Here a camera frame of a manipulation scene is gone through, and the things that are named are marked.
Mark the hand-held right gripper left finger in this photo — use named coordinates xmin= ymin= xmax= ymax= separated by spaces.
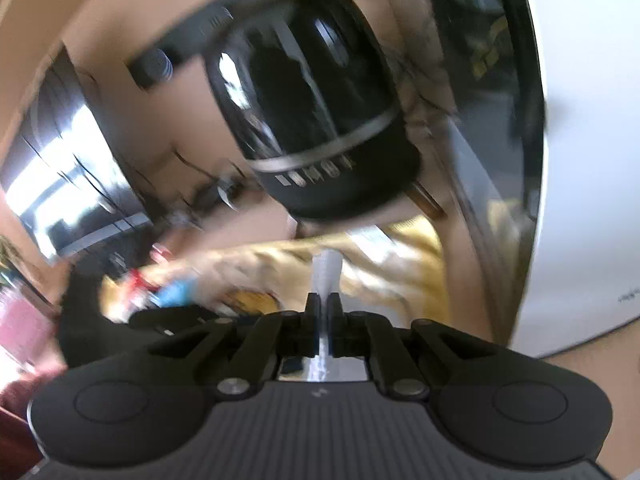
xmin=147 ymin=292 xmax=321 ymax=402

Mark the black round appliance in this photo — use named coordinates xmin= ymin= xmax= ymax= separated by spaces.
xmin=204 ymin=0 xmax=422 ymax=222

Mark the blue white tissue pack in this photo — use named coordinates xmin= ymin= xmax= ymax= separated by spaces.
xmin=150 ymin=279 xmax=203 ymax=309

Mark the yellow printed towel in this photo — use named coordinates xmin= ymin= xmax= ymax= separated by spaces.
xmin=100 ymin=216 xmax=451 ymax=346

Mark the black speaker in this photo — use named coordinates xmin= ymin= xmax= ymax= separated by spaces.
xmin=126 ymin=0 xmax=371 ymax=90

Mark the monitor base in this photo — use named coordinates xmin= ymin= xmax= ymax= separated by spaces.
xmin=0 ymin=47 xmax=153 ymax=263

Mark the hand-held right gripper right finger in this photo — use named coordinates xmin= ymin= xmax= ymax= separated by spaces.
xmin=327 ymin=292 xmax=507 ymax=402

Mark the knitted doll with red hat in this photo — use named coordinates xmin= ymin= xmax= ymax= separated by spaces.
xmin=122 ymin=267 xmax=157 ymax=306

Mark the black cable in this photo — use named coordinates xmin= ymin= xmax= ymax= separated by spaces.
xmin=169 ymin=144 xmax=257 ymax=227

